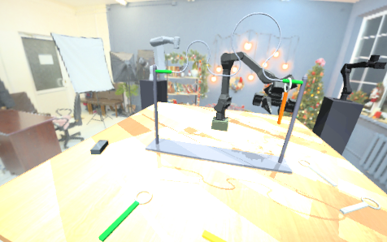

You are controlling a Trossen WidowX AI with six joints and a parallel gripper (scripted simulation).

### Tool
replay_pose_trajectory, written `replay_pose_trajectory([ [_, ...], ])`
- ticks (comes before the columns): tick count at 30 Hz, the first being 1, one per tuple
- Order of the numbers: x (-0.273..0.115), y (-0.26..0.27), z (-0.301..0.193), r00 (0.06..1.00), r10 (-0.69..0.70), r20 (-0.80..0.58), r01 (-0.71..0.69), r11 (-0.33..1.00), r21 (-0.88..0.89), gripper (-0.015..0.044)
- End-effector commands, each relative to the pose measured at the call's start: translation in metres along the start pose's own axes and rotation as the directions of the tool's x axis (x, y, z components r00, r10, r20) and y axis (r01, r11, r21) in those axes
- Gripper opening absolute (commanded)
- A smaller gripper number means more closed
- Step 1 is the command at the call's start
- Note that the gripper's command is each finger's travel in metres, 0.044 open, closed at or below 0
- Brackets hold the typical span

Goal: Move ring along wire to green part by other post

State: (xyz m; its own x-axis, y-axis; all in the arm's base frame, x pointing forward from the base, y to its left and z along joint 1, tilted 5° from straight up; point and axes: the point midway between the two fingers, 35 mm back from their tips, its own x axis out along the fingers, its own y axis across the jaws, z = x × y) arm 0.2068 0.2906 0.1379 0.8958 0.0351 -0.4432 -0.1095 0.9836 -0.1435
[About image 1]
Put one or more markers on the orange handle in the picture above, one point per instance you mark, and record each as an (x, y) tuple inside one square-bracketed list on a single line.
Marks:
[(283, 102)]

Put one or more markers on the green rod with white loop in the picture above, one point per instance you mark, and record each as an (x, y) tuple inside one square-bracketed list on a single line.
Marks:
[(123, 216)]

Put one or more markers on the white loop with yellow handle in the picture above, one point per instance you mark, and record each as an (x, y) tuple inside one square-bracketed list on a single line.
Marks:
[(211, 237)]

